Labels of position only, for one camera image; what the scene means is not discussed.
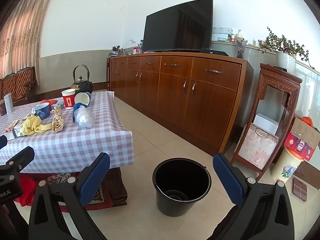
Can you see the red and white carton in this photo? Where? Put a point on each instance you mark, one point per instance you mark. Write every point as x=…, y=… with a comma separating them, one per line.
x=9, y=131

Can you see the brown box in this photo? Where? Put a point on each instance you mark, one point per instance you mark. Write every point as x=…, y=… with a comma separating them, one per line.
x=2, y=108

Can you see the white pump bottle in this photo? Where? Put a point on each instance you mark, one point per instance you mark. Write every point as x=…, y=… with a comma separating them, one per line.
x=239, y=35

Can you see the blue mug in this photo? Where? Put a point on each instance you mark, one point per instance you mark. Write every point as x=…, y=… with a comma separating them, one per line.
x=43, y=112

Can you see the wooden sideboard cabinet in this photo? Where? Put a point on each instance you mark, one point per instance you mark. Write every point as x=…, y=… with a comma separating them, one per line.
x=175, y=92

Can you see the white socket strip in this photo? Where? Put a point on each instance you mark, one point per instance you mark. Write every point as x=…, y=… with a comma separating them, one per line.
x=222, y=30

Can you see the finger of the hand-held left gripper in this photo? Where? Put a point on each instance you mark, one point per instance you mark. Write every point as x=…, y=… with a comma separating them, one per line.
x=3, y=141
x=22, y=156

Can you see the beige embroidered curtain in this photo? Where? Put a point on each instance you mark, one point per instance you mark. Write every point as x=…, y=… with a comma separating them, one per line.
x=22, y=30

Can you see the green and white carton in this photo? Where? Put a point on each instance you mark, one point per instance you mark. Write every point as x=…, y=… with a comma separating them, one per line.
x=18, y=131

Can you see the red patterned rug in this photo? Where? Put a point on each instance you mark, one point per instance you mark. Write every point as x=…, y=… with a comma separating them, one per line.
x=105, y=202

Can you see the carved wooden stand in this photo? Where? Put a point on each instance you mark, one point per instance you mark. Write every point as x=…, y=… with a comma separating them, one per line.
x=277, y=80

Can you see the white upright box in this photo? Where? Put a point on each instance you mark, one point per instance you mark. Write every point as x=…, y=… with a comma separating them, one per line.
x=8, y=103

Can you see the clear plastic bag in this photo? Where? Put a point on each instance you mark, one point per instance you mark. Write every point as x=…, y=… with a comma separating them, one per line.
x=85, y=117

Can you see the green plant in white pot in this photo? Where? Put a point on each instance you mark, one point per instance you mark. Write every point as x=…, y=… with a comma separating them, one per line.
x=285, y=60

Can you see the white and blue paper cup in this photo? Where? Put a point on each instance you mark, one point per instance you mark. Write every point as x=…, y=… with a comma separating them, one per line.
x=83, y=97

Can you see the red printed cardboard box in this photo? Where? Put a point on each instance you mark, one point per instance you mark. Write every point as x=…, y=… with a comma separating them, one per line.
x=305, y=135

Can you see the wooden bench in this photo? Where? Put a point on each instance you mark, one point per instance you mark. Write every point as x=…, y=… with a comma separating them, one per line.
x=17, y=85

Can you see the orange plastic bag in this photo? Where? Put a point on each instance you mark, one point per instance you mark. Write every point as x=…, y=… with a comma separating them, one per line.
x=307, y=120

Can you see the brown speckled slab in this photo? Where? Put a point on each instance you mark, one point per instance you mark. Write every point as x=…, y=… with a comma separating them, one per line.
x=310, y=172

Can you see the black set-top box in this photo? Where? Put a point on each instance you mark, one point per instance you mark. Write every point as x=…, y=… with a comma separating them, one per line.
x=215, y=52

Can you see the red lid jar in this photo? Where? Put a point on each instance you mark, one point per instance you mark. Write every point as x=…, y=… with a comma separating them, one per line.
x=135, y=50

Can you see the beige cloth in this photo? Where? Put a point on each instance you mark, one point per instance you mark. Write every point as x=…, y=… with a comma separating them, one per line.
x=57, y=122

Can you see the white floral bin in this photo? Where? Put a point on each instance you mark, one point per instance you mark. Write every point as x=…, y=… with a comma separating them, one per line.
x=285, y=167

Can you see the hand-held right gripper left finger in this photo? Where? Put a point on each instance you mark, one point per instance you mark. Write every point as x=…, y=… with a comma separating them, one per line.
x=92, y=177

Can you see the small potted plant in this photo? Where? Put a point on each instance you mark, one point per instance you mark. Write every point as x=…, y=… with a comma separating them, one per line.
x=115, y=51

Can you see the red paper cup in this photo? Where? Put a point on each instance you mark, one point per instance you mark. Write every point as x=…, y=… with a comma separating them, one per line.
x=68, y=101

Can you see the pink floral box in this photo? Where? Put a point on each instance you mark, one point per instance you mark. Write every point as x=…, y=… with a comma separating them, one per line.
x=257, y=147

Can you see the black cast iron teapot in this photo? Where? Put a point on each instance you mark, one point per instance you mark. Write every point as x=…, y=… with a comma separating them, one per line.
x=85, y=86

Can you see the brown tile sample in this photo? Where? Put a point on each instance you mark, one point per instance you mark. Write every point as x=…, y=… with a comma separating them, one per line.
x=300, y=188

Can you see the black plastic bucket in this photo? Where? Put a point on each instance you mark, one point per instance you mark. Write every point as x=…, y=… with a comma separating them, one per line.
x=170, y=205

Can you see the glass vase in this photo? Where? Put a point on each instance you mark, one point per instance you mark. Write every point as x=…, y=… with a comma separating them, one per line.
x=240, y=50

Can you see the yellow paper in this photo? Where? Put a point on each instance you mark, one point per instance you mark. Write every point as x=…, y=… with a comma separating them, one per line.
x=31, y=125

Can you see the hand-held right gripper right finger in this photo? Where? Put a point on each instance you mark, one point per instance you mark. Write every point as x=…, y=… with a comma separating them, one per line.
x=228, y=180

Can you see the black flat television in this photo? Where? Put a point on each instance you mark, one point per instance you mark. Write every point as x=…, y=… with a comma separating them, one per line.
x=177, y=25

